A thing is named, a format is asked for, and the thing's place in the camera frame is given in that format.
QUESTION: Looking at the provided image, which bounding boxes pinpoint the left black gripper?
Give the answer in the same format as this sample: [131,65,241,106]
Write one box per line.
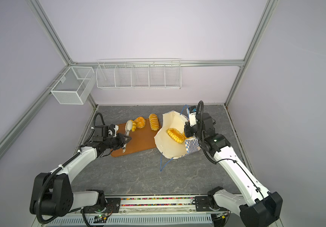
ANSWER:
[103,132,131,150]

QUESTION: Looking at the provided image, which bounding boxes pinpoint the metal tongs with white tips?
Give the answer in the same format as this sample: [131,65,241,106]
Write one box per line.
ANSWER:
[123,120,132,153]

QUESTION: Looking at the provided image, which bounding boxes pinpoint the blue checkered paper bag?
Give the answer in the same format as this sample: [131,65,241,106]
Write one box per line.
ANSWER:
[154,111,201,171]

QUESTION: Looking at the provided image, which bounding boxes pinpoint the pale muffin bread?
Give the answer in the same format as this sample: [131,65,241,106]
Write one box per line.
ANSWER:
[134,117,146,129]

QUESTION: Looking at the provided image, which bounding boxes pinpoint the ridged long bread loaf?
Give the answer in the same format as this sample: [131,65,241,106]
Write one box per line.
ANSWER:
[149,113,160,131]

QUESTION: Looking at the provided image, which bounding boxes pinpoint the yellow bread roll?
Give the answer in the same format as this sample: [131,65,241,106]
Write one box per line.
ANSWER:
[131,121,137,132]

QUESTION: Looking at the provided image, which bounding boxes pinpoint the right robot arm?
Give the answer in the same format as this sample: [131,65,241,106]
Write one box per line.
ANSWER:
[184,112,283,227]

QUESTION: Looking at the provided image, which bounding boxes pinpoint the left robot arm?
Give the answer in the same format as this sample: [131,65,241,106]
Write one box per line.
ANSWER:
[30,113,134,224]

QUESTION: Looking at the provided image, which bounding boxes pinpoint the brown plastic tray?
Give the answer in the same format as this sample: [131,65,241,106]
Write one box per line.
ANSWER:
[111,118,158,158]

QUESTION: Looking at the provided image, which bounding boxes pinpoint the white mesh box basket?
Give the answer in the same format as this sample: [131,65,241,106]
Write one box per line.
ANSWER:
[51,66,96,105]

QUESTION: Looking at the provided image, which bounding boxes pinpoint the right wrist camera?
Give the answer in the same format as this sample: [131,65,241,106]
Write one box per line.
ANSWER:
[187,106,197,127]

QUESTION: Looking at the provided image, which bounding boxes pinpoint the white wire shelf basket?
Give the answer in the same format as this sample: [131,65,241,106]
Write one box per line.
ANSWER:
[95,64,182,89]

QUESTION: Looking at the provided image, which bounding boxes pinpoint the aluminium frame post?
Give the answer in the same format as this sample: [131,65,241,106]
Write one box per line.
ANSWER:
[71,58,245,67]

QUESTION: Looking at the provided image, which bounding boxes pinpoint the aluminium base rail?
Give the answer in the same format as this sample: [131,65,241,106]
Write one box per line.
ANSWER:
[35,194,278,227]

